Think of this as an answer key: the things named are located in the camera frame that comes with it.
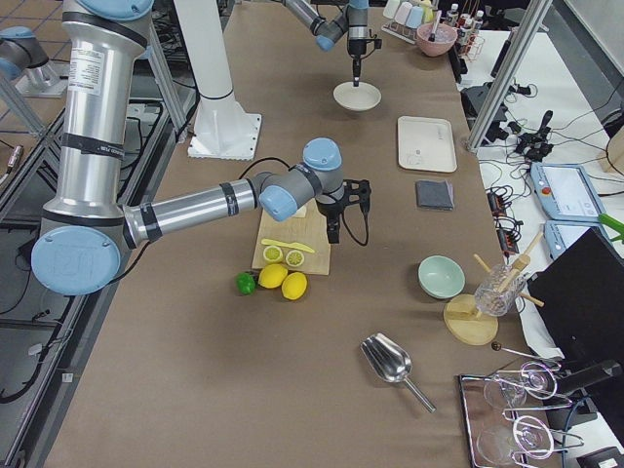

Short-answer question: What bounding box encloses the cream rabbit tray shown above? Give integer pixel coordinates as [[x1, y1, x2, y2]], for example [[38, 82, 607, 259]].
[[398, 116, 457, 174]]

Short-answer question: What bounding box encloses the aluminium frame post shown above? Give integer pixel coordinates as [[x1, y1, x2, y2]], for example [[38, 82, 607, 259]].
[[466, 0, 552, 153]]

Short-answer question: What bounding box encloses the yellow plastic knife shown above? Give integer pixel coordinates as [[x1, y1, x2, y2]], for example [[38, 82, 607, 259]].
[[260, 238, 316, 254]]

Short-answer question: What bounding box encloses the pink bowl with ice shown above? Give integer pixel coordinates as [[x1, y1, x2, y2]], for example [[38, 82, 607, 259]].
[[416, 23, 457, 57]]

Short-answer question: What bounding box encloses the green lime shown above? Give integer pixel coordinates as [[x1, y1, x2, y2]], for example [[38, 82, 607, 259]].
[[235, 272, 257, 295]]

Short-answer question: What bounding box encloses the blue cup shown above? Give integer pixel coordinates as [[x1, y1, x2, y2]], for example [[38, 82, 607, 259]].
[[406, 5, 423, 29]]

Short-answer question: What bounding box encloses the yellow cup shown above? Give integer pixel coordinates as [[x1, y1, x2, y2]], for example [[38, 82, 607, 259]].
[[420, 0, 435, 23]]

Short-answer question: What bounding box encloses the white cup rack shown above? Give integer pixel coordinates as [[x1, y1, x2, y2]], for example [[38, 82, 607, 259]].
[[381, 21, 416, 45]]

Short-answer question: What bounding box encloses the clear glass cup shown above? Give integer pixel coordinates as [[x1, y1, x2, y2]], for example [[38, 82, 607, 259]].
[[475, 264, 527, 317]]

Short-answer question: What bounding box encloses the whole yellow lemon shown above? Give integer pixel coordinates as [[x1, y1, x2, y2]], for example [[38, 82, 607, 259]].
[[281, 272, 308, 300], [258, 263, 289, 289]]

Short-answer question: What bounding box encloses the steel muddler tool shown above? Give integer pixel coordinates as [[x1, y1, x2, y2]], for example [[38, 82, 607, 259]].
[[428, 10, 442, 42]]

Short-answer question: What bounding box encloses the mint green bowl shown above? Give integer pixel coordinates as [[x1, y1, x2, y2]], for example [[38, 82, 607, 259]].
[[417, 255, 465, 299]]

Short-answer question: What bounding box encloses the metal scoop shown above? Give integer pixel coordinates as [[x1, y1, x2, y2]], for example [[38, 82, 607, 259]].
[[360, 332, 437, 413]]

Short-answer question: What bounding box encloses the blue teach pendant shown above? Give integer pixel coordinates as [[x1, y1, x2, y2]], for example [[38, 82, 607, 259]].
[[529, 163, 605, 222], [543, 219, 606, 260]]

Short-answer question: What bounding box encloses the bamboo cutting board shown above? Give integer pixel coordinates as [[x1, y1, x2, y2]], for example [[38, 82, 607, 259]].
[[252, 200, 331, 275]]

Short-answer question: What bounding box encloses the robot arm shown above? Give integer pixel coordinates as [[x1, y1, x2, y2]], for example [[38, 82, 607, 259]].
[[280, 0, 382, 88], [30, 1, 376, 296]]

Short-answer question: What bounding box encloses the wooden mug tree stand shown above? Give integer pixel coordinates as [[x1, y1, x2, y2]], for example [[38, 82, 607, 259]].
[[444, 232, 544, 345]]

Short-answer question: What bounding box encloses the black tray with glasses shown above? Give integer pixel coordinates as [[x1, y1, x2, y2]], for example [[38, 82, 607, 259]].
[[457, 374, 585, 467]]

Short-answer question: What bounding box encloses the beige round plate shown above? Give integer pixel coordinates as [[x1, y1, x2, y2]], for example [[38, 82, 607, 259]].
[[332, 82, 381, 111]]

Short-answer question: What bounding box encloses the black monitor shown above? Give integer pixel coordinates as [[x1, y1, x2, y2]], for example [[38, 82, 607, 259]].
[[528, 228, 623, 363]]

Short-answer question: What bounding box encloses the white cup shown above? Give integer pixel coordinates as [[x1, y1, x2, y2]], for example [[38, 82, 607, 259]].
[[382, 0, 401, 20]]

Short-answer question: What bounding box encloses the lemon half slice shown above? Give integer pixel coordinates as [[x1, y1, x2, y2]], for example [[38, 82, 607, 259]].
[[285, 250, 305, 268], [262, 245, 284, 263]]

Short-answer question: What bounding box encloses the pink cup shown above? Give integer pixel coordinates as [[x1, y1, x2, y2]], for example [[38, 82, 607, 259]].
[[394, 1, 412, 25]]

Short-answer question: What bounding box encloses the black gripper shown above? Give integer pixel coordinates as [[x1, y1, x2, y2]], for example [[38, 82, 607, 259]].
[[316, 179, 371, 244], [347, 26, 382, 88]]

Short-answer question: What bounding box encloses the grey folded cloth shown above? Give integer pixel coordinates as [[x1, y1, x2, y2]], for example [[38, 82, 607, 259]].
[[415, 179, 454, 211]]

